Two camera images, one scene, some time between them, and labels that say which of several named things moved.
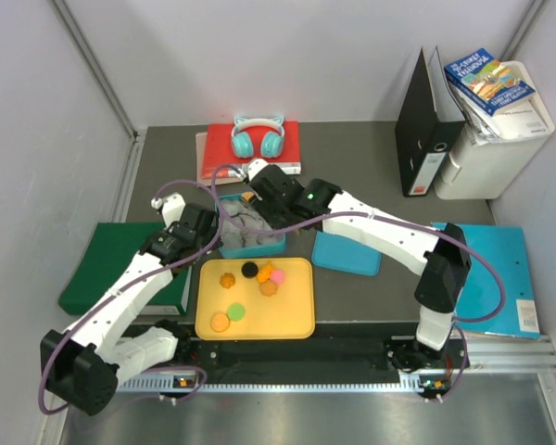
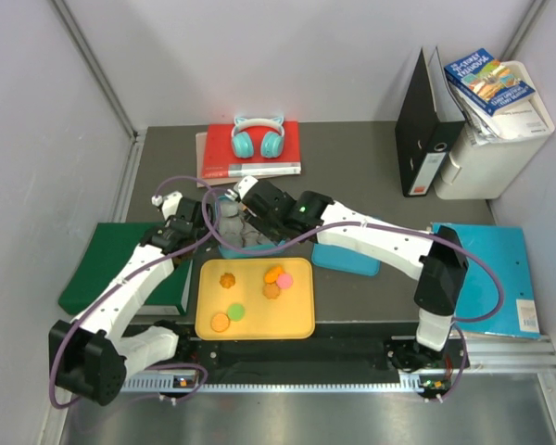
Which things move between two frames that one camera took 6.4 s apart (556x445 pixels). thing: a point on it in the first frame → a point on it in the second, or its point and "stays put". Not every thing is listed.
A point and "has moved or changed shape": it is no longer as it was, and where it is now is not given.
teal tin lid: [342, 253] stays put
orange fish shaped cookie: [264, 273] has moved or changed shape
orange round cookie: [220, 323] stays put
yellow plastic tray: [287, 314] stays put
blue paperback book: [487, 82] stays put
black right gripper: [263, 209] → [259, 223]
